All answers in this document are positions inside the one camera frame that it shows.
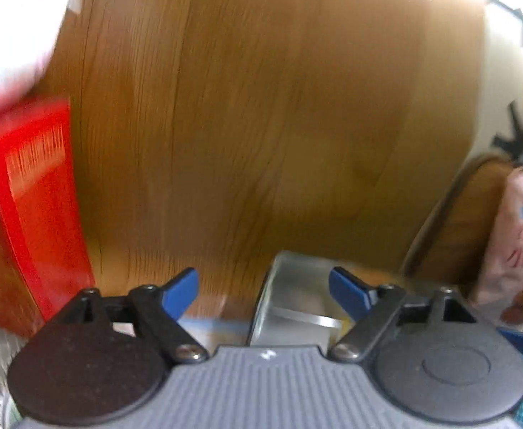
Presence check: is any pink twisted-snack bag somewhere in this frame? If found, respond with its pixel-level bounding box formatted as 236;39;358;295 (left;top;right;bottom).
470;168;523;331

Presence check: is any brown wood wall panel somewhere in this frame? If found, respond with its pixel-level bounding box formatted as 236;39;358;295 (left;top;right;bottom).
40;0;484;318

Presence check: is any black metal storage box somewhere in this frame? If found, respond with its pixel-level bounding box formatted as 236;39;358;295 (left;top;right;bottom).
248;251;401;348

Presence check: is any red gift bag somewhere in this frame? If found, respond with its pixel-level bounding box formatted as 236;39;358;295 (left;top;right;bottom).
0;99;95;337

